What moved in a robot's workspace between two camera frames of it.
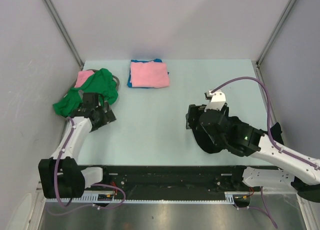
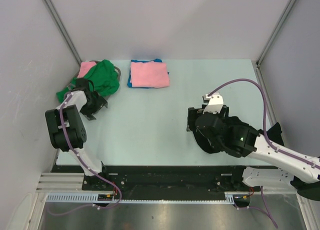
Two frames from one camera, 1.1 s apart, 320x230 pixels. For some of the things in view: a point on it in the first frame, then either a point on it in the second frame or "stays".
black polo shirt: [276, 134] stays
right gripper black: [193, 112] stays
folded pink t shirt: [149, 74] stays
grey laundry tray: [84, 93] to [119, 75]
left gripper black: [109, 117] to [85, 111]
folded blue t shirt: [143, 61] stays
